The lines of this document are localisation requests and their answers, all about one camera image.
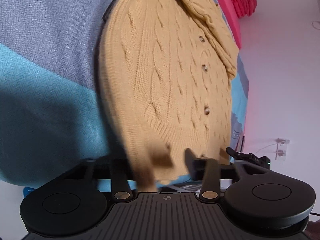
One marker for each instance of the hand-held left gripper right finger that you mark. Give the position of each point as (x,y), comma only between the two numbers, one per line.
(190,163)

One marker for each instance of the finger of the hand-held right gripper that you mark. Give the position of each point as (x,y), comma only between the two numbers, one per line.
(232,152)

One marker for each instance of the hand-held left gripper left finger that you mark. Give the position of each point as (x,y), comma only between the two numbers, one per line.
(119,177)

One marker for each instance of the blue grey patterned bedsheet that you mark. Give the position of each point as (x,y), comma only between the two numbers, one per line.
(50,80)

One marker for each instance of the pink blanket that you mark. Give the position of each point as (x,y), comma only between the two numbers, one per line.
(226,7)

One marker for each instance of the white wall socket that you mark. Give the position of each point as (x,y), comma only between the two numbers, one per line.
(281,148)

